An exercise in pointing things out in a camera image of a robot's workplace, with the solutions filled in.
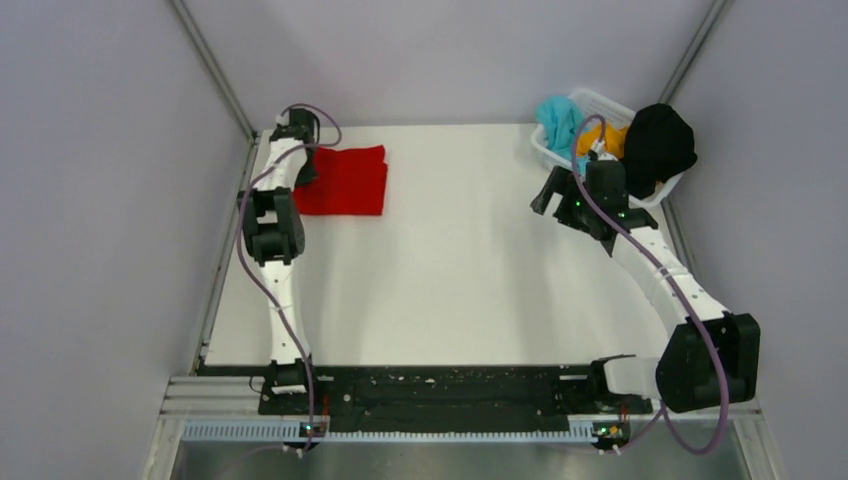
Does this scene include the aluminium frame rail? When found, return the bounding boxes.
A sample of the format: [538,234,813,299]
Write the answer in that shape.
[144,377,785,479]

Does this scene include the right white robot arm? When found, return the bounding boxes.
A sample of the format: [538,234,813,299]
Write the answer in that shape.
[530,160,761,413]

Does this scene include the black t shirt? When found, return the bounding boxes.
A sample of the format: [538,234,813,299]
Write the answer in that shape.
[620,103,698,200]

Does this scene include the white plastic laundry basket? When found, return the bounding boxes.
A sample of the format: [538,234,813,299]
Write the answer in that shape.
[529,88,684,208]

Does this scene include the teal t shirt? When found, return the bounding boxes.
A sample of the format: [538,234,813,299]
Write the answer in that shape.
[536,95,585,170]

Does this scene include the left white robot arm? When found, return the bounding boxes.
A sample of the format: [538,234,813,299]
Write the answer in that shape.
[237,104,321,414]

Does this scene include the orange t shirt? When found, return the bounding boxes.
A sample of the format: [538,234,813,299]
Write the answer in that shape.
[577,124,629,160]

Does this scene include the white cable duct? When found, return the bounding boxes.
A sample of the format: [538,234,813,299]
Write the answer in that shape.
[181,419,629,444]

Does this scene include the red t shirt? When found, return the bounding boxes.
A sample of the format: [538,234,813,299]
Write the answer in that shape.
[294,145,388,216]

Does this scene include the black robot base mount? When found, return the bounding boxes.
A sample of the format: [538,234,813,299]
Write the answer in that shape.
[258,365,653,434]

